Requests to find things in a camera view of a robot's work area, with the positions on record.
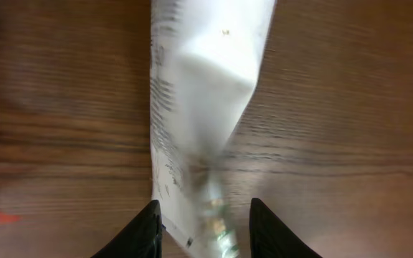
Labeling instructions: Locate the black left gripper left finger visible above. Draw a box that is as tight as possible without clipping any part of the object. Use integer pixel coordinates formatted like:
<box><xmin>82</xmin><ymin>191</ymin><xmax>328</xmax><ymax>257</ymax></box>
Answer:
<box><xmin>91</xmin><ymin>200</ymin><xmax>163</xmax><ymax>258</ymax></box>

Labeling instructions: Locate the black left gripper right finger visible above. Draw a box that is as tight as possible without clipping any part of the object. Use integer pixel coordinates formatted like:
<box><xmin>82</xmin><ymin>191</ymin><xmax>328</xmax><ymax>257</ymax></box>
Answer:
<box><xmin>249</xmin><ymin>198</ymin><xmax>322</xmax><ymax>258</ymax></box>

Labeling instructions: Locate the white lotion tube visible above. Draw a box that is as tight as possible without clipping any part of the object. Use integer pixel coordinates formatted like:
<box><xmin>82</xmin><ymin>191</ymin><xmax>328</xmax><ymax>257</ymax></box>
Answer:
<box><xmin>150</xmin><ymin>0</ymin><xmax>276</xmax><ymax>257</ymax></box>

